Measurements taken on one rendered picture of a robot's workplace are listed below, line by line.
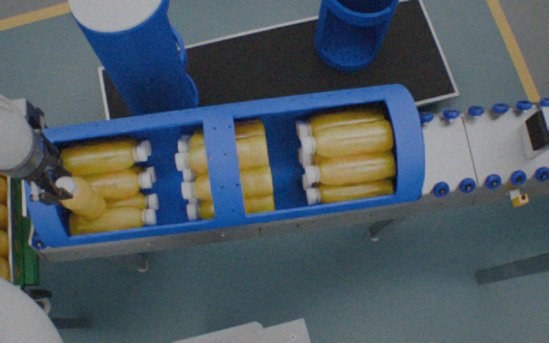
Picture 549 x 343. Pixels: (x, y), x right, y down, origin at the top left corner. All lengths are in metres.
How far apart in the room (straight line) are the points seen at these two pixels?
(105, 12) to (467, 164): 1.07
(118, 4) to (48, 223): 0.65
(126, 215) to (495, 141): 1.01
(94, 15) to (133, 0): 0.11
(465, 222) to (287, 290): 0.82
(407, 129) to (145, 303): 1.51
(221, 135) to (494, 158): 0.79
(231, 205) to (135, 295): 1.28
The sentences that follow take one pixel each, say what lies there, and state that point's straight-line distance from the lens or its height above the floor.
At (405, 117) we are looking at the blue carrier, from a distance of 1.26.
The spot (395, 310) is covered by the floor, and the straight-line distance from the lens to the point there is 2.44.
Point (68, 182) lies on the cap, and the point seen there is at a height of 1.29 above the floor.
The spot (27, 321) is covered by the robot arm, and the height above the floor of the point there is 1.79.
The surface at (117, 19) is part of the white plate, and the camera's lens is 1.61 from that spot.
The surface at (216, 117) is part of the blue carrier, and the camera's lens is 1.26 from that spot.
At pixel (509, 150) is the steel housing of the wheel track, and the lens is 1.67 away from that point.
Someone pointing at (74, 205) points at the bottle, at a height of 1.24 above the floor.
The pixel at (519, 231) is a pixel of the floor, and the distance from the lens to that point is 2.66.
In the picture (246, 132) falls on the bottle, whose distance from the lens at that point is 1.32.
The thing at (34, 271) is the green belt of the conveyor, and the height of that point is 0.88.
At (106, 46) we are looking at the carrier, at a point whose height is 0.95.
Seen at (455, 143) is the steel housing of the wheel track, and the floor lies 0.93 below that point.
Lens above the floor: 2.38
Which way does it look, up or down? 74 degrees down
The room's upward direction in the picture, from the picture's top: 4 degrees clockwise
